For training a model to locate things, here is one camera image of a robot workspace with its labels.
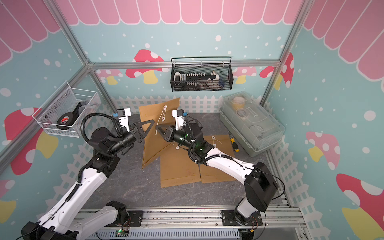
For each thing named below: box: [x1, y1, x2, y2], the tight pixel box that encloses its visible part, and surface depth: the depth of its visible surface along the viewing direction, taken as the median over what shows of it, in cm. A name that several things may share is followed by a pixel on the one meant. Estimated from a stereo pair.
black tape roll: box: [56, 112, 74, 130], surface depth 71 cm
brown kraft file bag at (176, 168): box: [160, 142, 201, 188], surface depth 92 cm
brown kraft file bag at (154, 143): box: [139, 98, 180, 169], surface depth 66 cm
